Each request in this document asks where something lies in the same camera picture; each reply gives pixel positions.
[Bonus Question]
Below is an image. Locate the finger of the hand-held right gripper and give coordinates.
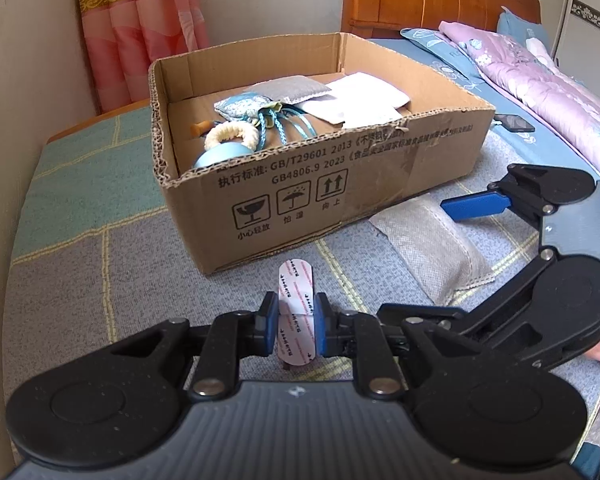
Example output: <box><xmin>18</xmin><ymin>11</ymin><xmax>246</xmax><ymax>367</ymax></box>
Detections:
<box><xmin>440</xmin><ymin>164</ymin><xmax>553</xmax><ymax>222</ymax></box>
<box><xmin>377</xmin><ymin>247</ymin><xmax>581</xmax><ymax>371</ymax></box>

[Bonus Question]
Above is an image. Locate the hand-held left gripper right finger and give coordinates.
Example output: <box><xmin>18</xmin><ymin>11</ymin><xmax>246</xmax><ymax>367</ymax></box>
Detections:
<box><xmin>315</xmin><ymin>292</ymin><xmax>481</xmax><ymax>397</ymax></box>

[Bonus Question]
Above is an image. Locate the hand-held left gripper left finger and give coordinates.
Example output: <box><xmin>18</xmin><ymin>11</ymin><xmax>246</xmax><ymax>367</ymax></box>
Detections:
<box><xmin>109</xmin><ymin>292</ymin><xmax>280</xmax><ymax>397</ymax></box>

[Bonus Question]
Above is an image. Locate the white adhesive patch pink print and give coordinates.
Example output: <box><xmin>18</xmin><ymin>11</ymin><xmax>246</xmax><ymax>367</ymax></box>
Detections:
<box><xmin>275</xmin><ymin>258</ymin><xmax>315</xmax><ymax>367</ymax></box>

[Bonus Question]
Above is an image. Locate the grey fabric pouch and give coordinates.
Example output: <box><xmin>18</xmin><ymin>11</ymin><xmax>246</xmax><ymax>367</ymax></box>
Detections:
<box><xmin>369</xmin><ymin>200</ymin><xmax>496</xmax><ymax>307</ymax></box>
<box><xmin>232</xmin><ymin>76</ymin><xmax>332</xmax><ymax>107</ymax></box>

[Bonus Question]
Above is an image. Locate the brown cardboard box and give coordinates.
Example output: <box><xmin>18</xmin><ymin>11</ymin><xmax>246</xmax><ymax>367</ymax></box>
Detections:
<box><xmin>147</xmin><ymin>32</ymin><xmax>497</xmax><ymax>276</ymax></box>

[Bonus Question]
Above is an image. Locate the cream crochet ring toy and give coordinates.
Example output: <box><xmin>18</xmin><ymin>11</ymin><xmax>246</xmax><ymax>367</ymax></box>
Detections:
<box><xmin>205</xmin><ymin>124</ymin><xmax>259</xmax><ymax>152</ymax></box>

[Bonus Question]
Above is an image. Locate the blue floral tasselled sachet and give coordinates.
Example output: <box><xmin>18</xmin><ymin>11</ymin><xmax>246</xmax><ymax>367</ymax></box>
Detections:
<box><xmin>214</xmin><ymin>91</ymin><xmax>323</xmax><ymax>150</ymax></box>

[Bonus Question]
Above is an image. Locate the blue floral bed sheet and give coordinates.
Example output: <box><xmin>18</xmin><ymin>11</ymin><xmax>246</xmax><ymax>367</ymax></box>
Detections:
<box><xmin>367</xmin><ymin>27</ymin><xmax>600</xmax><ymax>181</ymax></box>

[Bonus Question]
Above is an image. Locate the black smartphone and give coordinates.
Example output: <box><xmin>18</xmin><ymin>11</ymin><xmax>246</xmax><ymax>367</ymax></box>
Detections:
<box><xmin>495</xmin><ymin>115</ymin><xmax>536</xmax><ymax>134</ymax></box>

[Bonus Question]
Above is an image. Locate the pink floral quilt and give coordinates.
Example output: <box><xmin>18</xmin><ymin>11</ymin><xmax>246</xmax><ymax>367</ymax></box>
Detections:
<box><xmin>437</xmin><ymin>21</ymin><xmax>600</xmax><ymax>176</ymax></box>

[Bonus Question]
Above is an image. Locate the small white pillow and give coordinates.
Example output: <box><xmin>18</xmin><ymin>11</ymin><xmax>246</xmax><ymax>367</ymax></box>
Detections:
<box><xmin>526</xmin><ymin>37</ymin><xmax>561</xmax><ymax>66</ymax></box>

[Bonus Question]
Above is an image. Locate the light blue round object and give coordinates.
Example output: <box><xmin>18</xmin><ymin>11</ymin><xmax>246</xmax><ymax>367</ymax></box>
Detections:
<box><xmin>195</xmin><ymin>142</ymin><xmax>249</xmax><ymax>170</ymax></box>

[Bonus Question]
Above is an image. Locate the pale flat packet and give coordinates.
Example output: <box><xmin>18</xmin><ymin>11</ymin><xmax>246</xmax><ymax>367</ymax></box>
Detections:
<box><xmin>295</xmin><ymin>97</ymin><xmax>403</xmax><ymax>127</ymax></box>

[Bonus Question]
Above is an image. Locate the blue pillow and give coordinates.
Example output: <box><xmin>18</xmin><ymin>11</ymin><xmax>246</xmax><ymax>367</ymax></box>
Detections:
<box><xmin>496</xmin><ymin>7</ymin><xmax>551</xmax><ymax>48</ymax></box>

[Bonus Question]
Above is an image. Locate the white wardrobe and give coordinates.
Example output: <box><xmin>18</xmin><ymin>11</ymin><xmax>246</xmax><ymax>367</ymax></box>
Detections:
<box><xmin>550</xmin><ymin>0</ymin><xmax>600</xmax><ymax>111</ymax></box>

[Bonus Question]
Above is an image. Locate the pink patterned curtain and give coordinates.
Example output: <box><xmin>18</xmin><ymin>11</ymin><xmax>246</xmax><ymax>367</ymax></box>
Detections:
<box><xmin>75</xmin><ymin>0</ymin><xmax>211</xmax><ymax>116</ymax></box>

